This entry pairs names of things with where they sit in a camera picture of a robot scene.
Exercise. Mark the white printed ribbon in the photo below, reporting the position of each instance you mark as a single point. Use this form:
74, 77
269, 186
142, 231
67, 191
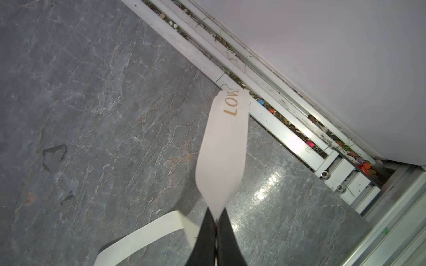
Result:
219, 171

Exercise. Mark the aluminium side rail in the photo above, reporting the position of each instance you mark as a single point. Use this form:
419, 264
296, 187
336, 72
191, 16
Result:
276, 104

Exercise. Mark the aluminium front rail frame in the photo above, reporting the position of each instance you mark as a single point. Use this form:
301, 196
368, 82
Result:
398, 219

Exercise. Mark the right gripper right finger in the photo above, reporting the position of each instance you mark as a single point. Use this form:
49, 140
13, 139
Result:
228, 251

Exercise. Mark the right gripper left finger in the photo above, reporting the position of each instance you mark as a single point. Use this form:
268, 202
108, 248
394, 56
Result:
204, 252

